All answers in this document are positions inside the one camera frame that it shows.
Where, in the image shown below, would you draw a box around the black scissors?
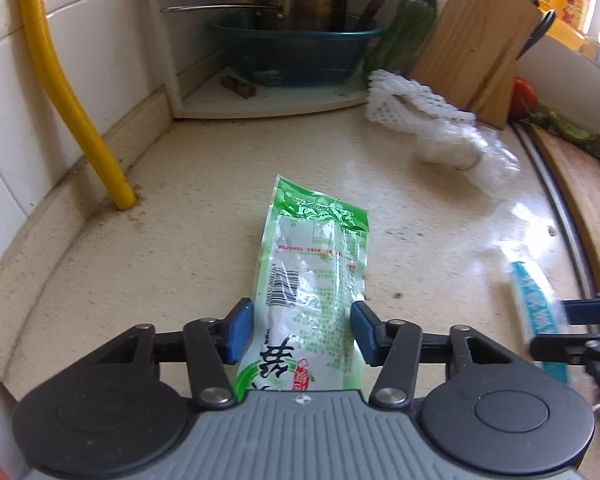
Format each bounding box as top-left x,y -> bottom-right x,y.
517,9 -> 557,61

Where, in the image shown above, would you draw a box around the red tomato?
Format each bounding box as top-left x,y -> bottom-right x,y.
510,77 -> 538,119

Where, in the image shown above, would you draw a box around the wooden knife block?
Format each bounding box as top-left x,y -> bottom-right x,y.
410,0 -> 545,129

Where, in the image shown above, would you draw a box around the green pepper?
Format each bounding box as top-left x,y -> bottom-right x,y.
527,105 -> 600,149

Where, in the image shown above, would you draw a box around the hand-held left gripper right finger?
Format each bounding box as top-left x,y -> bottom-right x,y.
350,301 -> 528,407

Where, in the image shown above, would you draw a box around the wooden cutting board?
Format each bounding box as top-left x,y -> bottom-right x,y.
530,125 -> 600,311

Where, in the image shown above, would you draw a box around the steel tray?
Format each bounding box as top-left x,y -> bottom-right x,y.
510,120 -> 598,306

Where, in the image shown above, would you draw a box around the yellow detergent bottle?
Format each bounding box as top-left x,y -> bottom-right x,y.
537,0 -> 600,44

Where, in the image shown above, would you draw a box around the clear zip bag blue strip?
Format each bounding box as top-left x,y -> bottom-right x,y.
472,200 -> 573,386

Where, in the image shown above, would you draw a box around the clear plastic bag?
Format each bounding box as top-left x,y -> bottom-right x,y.
415,119 -> 522,199

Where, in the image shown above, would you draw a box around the steel pot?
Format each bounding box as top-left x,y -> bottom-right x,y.
161,0 -> 352,35

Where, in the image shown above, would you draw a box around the yellow pipe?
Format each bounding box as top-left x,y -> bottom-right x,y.
15,0 -> 137,212

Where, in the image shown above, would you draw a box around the white dish rack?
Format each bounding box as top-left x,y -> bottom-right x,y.
145,0 -> 381,120

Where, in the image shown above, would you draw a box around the white foam net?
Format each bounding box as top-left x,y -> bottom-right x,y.
366,70 -> 477,134

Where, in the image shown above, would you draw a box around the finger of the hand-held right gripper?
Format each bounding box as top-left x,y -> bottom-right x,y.
529,334 -> 600,404
559,289 -> 600,327

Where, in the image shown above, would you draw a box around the teal plastic basin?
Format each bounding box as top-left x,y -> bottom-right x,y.
209,14 -> 387,89

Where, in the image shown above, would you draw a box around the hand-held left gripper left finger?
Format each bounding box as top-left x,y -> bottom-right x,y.
75,298 -> 255,408

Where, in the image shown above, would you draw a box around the green plastic wrapper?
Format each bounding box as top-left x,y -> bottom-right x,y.
232,174 -> 371,404

